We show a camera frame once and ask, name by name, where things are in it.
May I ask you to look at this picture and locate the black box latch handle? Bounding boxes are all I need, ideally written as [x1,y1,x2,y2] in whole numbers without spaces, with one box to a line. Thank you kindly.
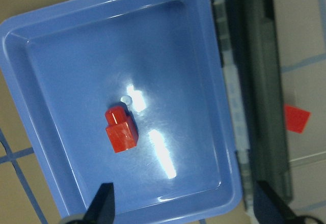
[226,0,293,203]

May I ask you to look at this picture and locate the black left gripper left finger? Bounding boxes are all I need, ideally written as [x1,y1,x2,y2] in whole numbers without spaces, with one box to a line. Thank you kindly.
[83,183,115,223]

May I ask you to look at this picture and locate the clear plastic storage box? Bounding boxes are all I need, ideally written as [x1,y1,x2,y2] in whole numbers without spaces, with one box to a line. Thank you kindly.
[211,0,320,223]

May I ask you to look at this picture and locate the blue plastic tray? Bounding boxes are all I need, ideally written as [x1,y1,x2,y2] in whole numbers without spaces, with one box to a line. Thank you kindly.
[1,0,242,223]

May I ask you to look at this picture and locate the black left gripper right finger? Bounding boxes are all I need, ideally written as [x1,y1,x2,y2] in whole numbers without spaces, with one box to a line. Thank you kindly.
[253,181,306,224]

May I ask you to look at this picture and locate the red block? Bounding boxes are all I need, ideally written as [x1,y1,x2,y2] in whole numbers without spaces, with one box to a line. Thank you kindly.
[284,104,311,134]
[105,105,139,153]

